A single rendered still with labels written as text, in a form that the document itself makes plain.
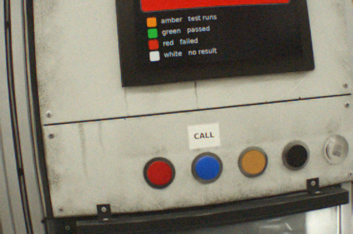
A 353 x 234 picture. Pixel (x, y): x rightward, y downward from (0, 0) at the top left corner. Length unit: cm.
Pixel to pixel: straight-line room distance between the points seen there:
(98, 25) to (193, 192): 24
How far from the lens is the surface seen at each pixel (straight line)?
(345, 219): 111
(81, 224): 99
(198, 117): 102
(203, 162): 102
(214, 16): 100
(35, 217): 104
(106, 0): 101
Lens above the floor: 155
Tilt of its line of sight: 3 degrees down
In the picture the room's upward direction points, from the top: 5 degrees counter-clockwise
